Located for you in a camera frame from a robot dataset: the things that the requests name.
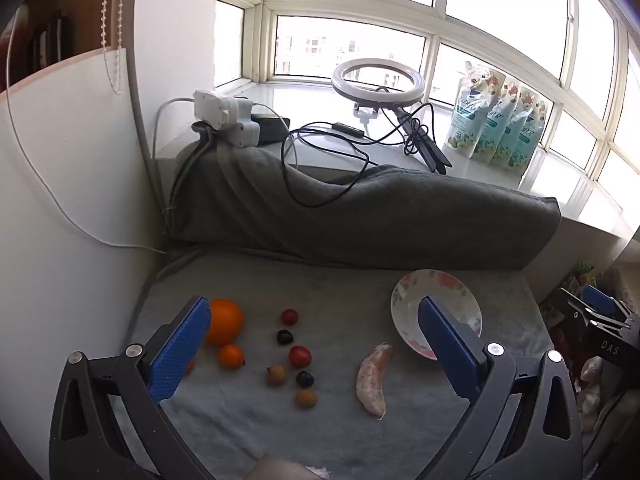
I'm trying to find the white plug adapter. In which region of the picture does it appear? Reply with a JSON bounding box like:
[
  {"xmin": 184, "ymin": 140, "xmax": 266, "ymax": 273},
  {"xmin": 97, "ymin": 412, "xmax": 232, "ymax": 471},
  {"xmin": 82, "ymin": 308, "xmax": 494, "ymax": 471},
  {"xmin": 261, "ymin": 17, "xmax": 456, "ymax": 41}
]
[{"xmin": 220, "ymin": 116, "xmax": 261, "ymax": 149}]

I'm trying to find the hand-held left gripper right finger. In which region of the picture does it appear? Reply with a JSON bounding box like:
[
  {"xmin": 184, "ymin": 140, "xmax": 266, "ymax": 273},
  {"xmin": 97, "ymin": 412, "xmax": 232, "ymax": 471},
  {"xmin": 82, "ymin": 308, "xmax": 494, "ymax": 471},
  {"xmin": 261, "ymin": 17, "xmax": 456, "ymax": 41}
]
[{"xmin": 417, "ymin": 296, "xmax": 585, "ymax": 480}]

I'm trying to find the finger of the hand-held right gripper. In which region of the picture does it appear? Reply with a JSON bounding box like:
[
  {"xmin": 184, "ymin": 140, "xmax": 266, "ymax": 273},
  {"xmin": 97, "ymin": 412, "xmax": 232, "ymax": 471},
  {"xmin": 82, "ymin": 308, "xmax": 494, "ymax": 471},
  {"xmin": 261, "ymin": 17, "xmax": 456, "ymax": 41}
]
[
  {"xmin": 554, "ymin": 287, "xmax": 630, "ymax": 333},
  {"xmin": 580, "ymin": 284, "xmax": 632, "ymax": 322}
]

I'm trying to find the white plastic bag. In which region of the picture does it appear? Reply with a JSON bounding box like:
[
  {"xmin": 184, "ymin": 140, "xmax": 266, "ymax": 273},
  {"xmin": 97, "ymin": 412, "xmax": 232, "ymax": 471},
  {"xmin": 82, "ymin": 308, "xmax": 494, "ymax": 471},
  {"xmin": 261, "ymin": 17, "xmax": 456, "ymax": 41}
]
[{"xmin": 577, "ymin": 357, "xmax": 606, "ymax": 431}]

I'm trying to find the thin white cable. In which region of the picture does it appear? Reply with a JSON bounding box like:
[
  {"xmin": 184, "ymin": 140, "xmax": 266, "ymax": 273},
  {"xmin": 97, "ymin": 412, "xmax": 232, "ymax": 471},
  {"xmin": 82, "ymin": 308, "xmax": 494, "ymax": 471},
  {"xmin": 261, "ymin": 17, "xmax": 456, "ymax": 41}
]
[{"xmin": 5, "ymin": 10, "xmax": 168, "ymax": 253}]

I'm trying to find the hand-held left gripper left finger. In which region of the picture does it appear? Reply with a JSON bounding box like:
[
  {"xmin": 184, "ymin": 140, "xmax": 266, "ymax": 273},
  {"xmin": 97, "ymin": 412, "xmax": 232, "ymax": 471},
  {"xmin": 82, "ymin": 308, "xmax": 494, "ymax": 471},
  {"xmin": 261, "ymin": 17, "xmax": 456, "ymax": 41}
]
[{"xmin": 49, "ymin": 296, "xmax": 216, "ymax": 480}]

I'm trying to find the grey power cord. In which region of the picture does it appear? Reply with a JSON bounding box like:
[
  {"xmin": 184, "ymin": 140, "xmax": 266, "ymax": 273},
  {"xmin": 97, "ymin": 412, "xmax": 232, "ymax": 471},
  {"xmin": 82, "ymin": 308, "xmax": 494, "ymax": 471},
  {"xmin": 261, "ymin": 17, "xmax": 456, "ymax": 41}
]
[{"xmin": 162, "ymin": 120, "xmax": 221, "ymax": 241}]

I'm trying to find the floral white plate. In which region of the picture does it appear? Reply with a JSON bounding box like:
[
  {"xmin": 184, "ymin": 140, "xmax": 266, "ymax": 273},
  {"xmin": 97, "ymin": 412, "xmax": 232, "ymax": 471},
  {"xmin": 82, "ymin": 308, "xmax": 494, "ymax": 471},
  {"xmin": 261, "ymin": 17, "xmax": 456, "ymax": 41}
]
[{"xmin": 390, "ymin": 269, "xmax": 484, "ymax": 361}]

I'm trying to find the thick white cable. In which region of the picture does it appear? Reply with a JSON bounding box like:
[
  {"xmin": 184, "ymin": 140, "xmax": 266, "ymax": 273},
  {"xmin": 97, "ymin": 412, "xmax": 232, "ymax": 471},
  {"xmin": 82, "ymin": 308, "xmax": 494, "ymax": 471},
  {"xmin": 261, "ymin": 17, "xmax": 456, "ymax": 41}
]
[{"xmin": 151, "ymin": 98, "xmax": 197, "ymax": 163}]

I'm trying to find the green snack packet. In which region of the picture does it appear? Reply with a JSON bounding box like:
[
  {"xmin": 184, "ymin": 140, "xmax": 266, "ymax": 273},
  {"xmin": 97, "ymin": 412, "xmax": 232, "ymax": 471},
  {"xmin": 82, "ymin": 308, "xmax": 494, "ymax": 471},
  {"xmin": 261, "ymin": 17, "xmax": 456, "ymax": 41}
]
[{"xmin": 575, "ymin": 260, "xmax": 598, "ymax": 291}]

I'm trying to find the black cable with remote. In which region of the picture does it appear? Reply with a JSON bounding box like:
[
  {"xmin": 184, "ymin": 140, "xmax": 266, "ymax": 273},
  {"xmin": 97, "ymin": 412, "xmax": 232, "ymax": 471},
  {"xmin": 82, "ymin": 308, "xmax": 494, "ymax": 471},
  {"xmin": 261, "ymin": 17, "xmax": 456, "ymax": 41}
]
[{"xmin": 281, "ymin": 102, "xmax": 436, "ymax": 208}]

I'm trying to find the brown wooden shelf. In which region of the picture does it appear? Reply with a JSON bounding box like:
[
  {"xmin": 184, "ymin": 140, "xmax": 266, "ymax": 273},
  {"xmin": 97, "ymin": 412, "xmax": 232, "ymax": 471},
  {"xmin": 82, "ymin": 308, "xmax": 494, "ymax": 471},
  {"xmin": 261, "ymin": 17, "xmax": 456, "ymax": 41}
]
[{"xmin": 0, "ymin": 0, "xmax": 128, "ymax": 93}]

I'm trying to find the black tripod stand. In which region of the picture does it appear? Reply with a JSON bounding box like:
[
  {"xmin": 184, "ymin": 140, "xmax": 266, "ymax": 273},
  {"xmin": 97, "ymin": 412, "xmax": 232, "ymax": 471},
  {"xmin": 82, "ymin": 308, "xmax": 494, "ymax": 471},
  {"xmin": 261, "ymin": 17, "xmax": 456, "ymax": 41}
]
[{"xmin": 395, "ymin": 107, "xmax": 453, "ymax": 176}]

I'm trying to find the white power adapter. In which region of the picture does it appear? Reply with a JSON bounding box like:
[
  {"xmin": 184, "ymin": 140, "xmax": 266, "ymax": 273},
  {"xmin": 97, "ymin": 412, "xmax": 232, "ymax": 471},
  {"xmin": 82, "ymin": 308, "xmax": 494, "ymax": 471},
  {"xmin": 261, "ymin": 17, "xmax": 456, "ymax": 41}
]
[{"xmin": 193, "ymin": 89, "xmax": 251, "ymax": 128}]

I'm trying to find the large orange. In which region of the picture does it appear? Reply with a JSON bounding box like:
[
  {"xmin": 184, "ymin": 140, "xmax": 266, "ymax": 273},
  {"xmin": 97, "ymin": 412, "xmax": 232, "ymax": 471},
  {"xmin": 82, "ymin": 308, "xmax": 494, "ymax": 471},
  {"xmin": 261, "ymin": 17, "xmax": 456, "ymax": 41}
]
[{"xmin": 206, "ymin": 298, "xmax": 246, "ymax": 347}]

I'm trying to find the peeled citrus segment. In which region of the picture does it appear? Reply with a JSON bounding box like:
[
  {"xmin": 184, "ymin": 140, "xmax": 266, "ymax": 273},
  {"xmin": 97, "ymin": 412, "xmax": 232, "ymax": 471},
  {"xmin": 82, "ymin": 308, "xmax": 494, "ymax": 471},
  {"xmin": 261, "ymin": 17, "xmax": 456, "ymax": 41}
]
[{"xmin": 355, "ymin": 343, "xmax": 394, "ymax": 419}]

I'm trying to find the white window frame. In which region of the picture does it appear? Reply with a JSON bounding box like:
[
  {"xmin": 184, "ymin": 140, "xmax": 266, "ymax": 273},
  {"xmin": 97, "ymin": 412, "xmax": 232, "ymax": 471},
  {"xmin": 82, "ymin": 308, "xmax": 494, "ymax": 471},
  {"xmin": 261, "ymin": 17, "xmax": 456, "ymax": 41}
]
[{"xmin": 215, "ymin": 0, "xmax": 640, "ymax": 201}]

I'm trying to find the teal refill pouch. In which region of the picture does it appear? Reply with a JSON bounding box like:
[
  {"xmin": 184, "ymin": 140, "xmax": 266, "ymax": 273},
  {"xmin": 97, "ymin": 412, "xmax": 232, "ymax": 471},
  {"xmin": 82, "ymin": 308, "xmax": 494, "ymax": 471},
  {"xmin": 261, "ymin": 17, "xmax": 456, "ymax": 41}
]
[
  {"xmin": 492, "ymin": 85, "xmax": 538, "ymax": 171},
  {"xmin": 446, "ymin": 61, "xmax": 506, "ymax": 157},
  {"xmin": 475, "ymin": 77, "xmax": 521, "ymax": 165},
  {"xmin": 507, "ymin": 97, "xmax": 550, "ymax": 177}
]

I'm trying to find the black power brick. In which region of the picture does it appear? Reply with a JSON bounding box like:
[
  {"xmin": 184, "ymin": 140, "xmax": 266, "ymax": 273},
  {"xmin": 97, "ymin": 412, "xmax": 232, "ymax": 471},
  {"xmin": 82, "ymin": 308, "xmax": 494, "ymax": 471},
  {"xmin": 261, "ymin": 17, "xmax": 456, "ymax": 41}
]
[{"xmin": 250, "ymin": 114, "xmax": 292, "ymax": 143}]

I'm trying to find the white ring light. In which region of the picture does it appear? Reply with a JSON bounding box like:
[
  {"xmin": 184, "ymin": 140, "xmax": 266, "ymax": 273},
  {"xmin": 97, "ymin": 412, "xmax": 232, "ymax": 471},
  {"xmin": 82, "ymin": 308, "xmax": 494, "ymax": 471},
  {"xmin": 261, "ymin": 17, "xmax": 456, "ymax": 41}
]
[{"xmin": 331, "ymin": 57, "xmax": 427, "ymax": 109}]

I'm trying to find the white bead chain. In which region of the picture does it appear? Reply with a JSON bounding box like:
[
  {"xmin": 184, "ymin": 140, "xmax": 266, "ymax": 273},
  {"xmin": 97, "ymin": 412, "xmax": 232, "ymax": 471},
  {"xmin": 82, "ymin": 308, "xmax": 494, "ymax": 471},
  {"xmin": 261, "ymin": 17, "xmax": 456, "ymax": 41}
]
[{"xmin": 100, "ymin": 0, "xmax": 126, "ymax": 96}]

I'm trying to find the folded dark grey blanket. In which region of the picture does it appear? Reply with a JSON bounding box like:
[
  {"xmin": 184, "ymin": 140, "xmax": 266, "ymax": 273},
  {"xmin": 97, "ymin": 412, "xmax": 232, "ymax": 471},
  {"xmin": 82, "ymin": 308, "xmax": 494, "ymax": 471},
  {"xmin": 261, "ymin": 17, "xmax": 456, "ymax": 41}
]
[{"xmin": 167, "ymin": 140, "xmax": 562, "ymax": 271}]

